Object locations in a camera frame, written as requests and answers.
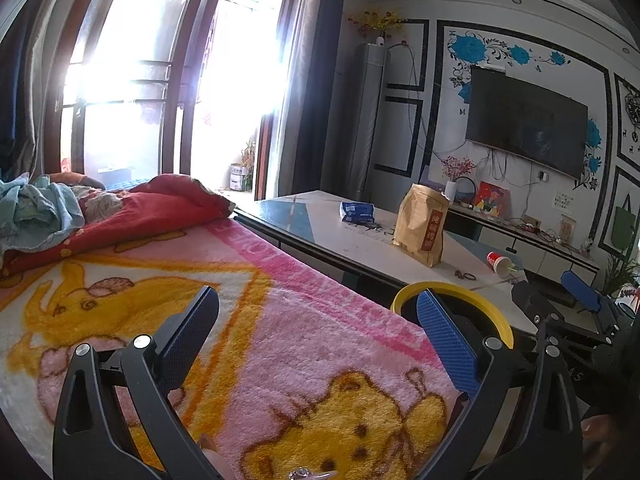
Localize green potted plant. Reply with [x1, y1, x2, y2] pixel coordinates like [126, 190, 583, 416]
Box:
[600, 252, 640, 301]

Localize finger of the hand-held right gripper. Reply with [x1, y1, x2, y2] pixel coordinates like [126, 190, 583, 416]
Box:
[510, 281, 598, 361]
[560, 270, 628, 343]

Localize brown sliding door frame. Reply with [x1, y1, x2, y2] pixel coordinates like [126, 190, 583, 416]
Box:
[50, 0, 311, 201]

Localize black wall clock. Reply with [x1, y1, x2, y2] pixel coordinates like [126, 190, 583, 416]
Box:
[617, 95, 640, 133]

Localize light blue clothes pile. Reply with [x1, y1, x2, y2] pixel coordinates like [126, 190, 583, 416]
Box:
[0, 174, 86, 256]

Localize green tote bag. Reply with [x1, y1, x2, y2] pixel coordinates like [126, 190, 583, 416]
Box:
[611, 195, 639, 256]

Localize blue flower wall sticker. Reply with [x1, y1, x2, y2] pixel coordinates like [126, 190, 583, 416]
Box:
[447, 30, 606, 191]

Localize round black frame ornament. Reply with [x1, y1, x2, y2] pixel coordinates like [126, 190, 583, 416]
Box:
[454, 176, 476, 209]

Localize yellow rimmed trash can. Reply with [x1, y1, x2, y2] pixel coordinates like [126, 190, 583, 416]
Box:
[390, 281, 515, 356]

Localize brown paper bag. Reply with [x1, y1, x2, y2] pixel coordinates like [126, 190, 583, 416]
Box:
[392, 183, 451, 268]

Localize white television cabinet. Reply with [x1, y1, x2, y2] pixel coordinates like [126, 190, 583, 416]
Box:
[435, 200, 601, 291]

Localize red floral quilt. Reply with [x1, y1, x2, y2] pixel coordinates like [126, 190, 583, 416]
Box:
[0, 172, 236, 278]

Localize red paper cup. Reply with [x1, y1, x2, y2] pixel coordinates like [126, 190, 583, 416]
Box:
[486, 251, 513, 277]

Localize pink printed blanket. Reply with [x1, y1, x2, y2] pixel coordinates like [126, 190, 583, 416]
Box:
[0, 215, 466, 480]

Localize person's right hand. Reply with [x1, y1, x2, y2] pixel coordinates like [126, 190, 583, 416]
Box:
[582, 417, 623, 454]

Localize white vase with red flowers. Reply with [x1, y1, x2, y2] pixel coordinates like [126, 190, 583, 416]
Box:
[440, 156, 476, 201]

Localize yellow artificial flowers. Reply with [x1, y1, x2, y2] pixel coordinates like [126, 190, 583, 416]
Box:
[347, 7, 406, 41]

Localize dark blue curtain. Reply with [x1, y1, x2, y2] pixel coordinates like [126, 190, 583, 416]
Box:
[0, 0, 101, 181]
[280, 0, 348, 196]

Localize balcony plant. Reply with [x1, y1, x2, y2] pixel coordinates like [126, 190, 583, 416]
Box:
[240, 140, 257, 192]

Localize dark blue quilted sofa cover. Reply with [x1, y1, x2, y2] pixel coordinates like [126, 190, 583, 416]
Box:
[107, 177, 146, 193]

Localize black wall television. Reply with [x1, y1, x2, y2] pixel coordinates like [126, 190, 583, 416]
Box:
[465, 65, 590, 181]

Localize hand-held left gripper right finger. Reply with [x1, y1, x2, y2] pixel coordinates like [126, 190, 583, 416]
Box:
[416, 287, 588, 480]

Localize grey standing air conditioner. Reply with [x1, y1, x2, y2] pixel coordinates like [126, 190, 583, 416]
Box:
[350, 42, 388, 201]

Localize person's left hand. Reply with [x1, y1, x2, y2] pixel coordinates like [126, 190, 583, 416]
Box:
[197, 434, 236, 480]

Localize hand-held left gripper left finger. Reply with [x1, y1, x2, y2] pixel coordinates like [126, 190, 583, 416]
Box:
[52, 285, 226, 480]

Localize white coffee table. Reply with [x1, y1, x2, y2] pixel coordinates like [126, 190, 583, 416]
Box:
[232, 191, 531, 341]

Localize red picture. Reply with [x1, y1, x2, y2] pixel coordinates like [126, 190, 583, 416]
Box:
[474, 181, 511, 218]

